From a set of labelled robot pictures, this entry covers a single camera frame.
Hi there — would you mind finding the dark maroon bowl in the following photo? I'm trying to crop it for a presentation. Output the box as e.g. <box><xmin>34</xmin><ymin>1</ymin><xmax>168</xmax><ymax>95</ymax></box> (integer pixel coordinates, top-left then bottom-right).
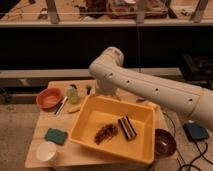
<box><xmin>155</xmin><ymin>129</ymin><xmax>177</xmax><ymax>158</ymax></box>

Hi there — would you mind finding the black and white stick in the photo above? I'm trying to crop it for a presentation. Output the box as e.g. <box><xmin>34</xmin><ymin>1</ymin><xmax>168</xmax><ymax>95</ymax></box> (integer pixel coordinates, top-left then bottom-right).
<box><xmin>54</xmin><ymin>96</ymin><xmax>68</xmax><ymax>116</ymax></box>

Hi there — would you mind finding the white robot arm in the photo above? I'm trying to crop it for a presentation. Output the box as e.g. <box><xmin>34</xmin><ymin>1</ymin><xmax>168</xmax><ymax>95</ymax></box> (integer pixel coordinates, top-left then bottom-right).
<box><xmin>89</xmin><ymin>47</ymin><xmax>213</xmax><ymax>132</ymax></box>

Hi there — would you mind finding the wooden table board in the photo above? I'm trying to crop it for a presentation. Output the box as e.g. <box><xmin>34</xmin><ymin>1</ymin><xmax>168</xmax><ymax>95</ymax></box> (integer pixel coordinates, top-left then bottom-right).
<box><xmin>24</xmin><ymin>78</ymin><xmax>174</xmax><ymax>169</ymax></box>

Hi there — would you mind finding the yellow plastic bin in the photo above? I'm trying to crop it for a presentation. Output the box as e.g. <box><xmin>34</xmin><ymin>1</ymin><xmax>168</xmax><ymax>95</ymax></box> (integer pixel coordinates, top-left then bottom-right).
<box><xmin>69</xmin><ymin>95</ymin><xmax>155</xmax><ymax>164</ymax></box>

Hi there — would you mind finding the brown crumbly food pile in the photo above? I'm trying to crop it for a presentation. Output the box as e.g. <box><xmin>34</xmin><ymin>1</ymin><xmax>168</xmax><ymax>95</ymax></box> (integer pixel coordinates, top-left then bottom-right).
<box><xmin>94</xmin><ymin>124</ymin><xmax>118</xmax><ymax>145</ymax></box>

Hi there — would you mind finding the black foot pedal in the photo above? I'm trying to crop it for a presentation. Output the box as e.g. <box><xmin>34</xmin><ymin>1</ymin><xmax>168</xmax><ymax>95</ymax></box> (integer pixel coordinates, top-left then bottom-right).
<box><xmin>183</xmin><ymin>123</ymin><xmax>209</xmax><ymax>141</ymax></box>

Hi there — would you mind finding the black floor cable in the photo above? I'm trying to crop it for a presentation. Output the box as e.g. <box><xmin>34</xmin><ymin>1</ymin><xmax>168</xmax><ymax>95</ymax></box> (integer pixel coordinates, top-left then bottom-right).
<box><xmin>162</xmin><ymin>109</ymin><xmax>213</xmax><ymax>171</ymax></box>

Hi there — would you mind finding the yellow banana toy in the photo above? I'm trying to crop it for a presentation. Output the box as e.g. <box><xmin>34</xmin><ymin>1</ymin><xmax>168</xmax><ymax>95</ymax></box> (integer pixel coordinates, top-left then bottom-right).
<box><xmin>67</xmin><ymin>105</ymin><xmax>81</xmax><ymax>113</ymax></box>

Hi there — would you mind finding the striped dark block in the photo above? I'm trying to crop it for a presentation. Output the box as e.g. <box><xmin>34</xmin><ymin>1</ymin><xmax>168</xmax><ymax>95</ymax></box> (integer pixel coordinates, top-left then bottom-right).
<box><xmin>118</xmin><ymin>116</ymin><xmax>137</xmax><ymax>141</ymax></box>

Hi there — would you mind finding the white paper cup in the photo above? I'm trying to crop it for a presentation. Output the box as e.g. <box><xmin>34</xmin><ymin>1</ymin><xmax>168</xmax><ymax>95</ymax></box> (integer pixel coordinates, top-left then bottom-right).
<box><xmin>36</xmin><ymin>141</ymin><xmax>57</xmax><ymax>162</ymax></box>

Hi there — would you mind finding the red bowl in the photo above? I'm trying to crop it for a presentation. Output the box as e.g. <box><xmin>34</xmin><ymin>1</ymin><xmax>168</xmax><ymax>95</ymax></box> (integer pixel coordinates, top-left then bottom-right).
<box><xmin>36</xmin><ymin>88</ymin><xmax>62</xmax><ymax>109</ymax></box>

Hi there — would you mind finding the green plastic bottle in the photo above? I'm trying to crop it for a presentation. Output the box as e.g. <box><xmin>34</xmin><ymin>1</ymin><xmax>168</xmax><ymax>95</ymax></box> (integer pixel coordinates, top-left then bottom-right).
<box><xmin>66</xmin><ymin>86</ymin><xmax>79</xmax><ymax>104</ymax></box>

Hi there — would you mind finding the green sponge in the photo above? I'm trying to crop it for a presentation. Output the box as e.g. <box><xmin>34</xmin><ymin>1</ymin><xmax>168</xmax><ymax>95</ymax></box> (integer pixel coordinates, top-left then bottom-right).
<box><xmin>44</xmin><ymin>128</ymin><xmax>68</xmax><ymax>145</ymax></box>

